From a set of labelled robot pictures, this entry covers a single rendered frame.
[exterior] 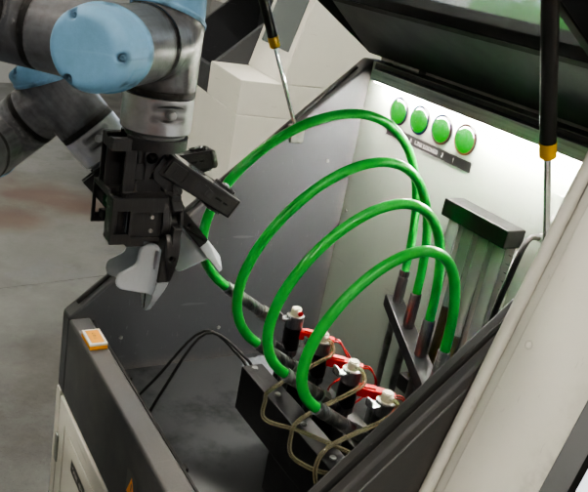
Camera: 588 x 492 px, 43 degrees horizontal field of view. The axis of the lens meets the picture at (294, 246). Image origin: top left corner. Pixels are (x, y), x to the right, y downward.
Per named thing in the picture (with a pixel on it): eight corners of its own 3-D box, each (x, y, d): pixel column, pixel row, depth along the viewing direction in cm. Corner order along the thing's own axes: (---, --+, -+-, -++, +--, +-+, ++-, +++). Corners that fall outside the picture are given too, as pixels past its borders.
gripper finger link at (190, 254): (193, 292, 104) (150, 241, 102) (227, 265, 105) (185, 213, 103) (196, 296, 101) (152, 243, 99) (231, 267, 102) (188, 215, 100)
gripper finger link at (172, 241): (145, 270, 87) (153, 200, 84) (159, 269, 88) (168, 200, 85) (159, 288, 84) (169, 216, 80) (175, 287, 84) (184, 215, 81)
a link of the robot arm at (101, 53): (7, 79, 66) (74, 67, 76) (123, 107, 64) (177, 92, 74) (11, -16, 63) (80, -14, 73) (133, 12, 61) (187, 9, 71)
